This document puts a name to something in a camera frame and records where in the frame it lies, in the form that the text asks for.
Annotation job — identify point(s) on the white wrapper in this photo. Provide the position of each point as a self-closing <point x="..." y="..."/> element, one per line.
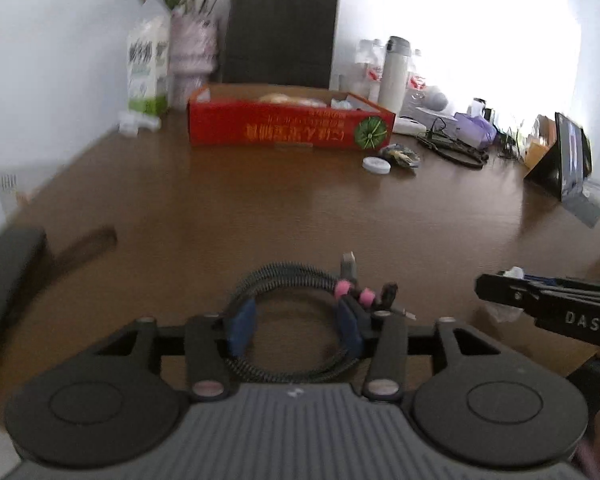
<point x="505" y="312"/>

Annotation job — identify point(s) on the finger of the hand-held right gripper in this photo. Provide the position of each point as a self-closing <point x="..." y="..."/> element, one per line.
<point x="520" y="292"/>

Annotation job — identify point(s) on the fuzzy lilac vase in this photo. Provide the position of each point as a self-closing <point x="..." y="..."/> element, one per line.
<point x="192" y="60"/>

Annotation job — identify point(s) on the white grille appliance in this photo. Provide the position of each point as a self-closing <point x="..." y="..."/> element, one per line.
<point x="15" y="185"/>

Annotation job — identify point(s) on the white flat device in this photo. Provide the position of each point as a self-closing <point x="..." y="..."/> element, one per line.
<point x="408" y="126"/>

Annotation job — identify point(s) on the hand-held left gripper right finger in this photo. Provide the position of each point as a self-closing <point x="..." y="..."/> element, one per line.
<point x="351" y="330"/>

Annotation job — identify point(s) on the dark snack wrapper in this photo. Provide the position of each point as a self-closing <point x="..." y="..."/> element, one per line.
<point x="402" y="155"/>

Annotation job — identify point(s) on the white thermos bottle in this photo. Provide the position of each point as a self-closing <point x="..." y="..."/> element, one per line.
<point x="395" y="75"/>

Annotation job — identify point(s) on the black paper bag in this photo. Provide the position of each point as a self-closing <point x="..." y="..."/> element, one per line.
<point x="280" y="35"/>

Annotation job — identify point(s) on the yellowish packet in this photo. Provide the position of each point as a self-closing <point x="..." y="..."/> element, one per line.
<point x="290" y="99"/>

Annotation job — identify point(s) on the purple tissue pack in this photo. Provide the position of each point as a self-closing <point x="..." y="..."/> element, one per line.
<point x="475" y="130"/>

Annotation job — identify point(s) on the wooden desk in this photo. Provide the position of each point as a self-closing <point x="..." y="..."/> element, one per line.
<point x="280" y="210"/>

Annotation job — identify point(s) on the brown cardboard box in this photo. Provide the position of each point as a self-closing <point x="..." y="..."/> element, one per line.
<point x="540" y="142"/>

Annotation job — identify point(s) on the black tablet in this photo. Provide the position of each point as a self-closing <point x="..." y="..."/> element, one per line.
<point x="572" y="155"/>

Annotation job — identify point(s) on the white green milk carton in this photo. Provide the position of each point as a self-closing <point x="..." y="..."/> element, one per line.
<point x="147" y="70"/>

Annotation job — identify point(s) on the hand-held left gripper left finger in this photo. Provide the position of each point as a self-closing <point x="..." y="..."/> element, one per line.
<point x="240" y="327"/>

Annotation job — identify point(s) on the clear plastic bottle red label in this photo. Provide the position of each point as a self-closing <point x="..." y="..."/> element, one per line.
<point x="417" y="72"/>
<point x="370" y="67"/>

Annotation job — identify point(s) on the crumpled white tissue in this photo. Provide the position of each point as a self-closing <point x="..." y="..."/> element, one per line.
<point x="139" y="122"/>

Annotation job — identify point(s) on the red cardboard box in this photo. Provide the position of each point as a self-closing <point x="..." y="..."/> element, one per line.
<point x="290" y="127"/>

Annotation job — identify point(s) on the small white bottle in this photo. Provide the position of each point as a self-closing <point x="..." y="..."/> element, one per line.
<point x="477" y="106"/>

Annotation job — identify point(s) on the white round lid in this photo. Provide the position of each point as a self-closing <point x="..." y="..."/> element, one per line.
<point x="376" y="165"/>

